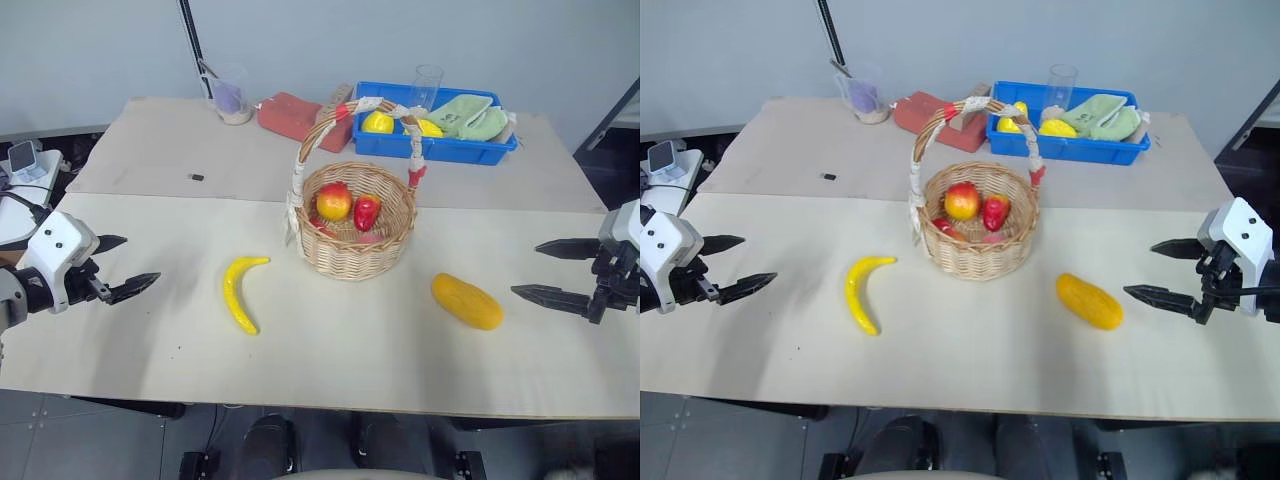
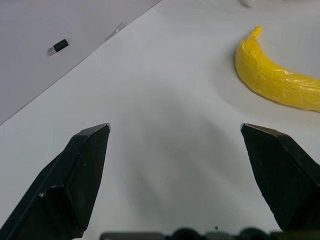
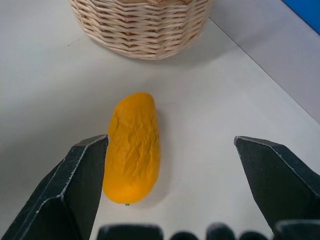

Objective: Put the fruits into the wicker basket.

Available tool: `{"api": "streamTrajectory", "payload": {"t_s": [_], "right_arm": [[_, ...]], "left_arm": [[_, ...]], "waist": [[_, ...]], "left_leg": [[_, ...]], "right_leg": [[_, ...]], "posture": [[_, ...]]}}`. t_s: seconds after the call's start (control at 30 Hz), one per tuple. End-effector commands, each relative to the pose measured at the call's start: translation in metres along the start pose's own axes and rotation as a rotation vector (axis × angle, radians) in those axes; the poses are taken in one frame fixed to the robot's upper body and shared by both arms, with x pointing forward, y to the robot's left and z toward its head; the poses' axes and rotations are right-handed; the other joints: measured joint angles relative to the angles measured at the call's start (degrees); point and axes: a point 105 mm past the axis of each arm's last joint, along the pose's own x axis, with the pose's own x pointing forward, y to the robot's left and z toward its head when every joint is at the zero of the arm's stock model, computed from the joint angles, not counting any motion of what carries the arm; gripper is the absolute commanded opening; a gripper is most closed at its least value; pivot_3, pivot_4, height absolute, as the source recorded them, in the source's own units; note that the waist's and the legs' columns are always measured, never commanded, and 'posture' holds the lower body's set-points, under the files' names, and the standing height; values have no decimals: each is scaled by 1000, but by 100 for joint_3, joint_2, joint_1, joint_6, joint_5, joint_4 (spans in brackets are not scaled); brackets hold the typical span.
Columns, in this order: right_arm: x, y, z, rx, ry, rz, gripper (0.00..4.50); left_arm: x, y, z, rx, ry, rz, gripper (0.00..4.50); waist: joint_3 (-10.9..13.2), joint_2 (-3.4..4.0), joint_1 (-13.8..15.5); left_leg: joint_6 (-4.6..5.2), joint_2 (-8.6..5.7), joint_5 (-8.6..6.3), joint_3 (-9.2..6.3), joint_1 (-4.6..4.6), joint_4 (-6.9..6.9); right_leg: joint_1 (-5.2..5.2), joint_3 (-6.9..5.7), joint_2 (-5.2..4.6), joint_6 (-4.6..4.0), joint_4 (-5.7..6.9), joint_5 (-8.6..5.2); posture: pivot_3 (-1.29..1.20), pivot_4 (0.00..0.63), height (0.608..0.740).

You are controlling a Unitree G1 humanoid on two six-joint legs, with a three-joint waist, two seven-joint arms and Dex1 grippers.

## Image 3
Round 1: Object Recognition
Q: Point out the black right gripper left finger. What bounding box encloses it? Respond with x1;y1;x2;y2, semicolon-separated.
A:
0;134;110;240

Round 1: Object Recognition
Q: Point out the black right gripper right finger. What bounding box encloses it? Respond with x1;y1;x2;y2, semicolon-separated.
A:
233;135;320;240

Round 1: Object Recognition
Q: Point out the woven wicker basket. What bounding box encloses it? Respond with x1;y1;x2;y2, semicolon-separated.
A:
68;0;214;61

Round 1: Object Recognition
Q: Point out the orange yellow mango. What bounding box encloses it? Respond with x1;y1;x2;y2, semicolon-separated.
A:
102;92;161;206

